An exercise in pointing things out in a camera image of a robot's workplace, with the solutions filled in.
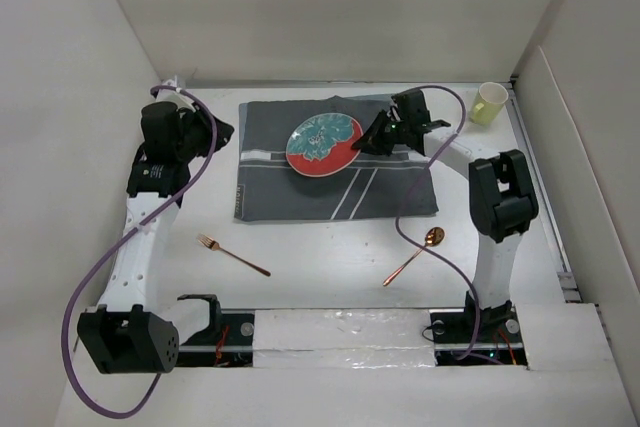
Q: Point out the copper fork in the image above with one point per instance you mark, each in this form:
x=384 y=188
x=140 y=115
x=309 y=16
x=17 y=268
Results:
x=213 y=245

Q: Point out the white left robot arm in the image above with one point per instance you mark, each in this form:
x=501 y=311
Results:
x=128 y=333

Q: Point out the grey striped cloth placemat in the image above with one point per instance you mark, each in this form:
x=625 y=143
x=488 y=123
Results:
x=270 y=190

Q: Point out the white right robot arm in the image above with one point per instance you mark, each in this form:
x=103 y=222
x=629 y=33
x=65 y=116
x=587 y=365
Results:
x=502 y=199

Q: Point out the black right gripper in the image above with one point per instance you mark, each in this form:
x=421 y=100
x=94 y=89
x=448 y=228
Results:
x=371 y=141

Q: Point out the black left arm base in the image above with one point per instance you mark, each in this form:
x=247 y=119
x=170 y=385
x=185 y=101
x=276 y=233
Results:
x=231 y=346

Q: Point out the copper spoon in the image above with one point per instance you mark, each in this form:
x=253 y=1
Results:
x=432 y=238

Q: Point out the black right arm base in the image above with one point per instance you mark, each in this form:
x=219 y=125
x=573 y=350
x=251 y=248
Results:
x=499 y=341

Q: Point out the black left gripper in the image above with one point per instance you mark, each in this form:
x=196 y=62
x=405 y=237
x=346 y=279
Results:
x=204 y=121

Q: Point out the pale yellow mug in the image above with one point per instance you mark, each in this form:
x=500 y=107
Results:
x=491 y=97

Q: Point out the red and teal plate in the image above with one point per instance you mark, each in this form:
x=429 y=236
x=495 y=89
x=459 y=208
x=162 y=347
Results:
x=321 y=145

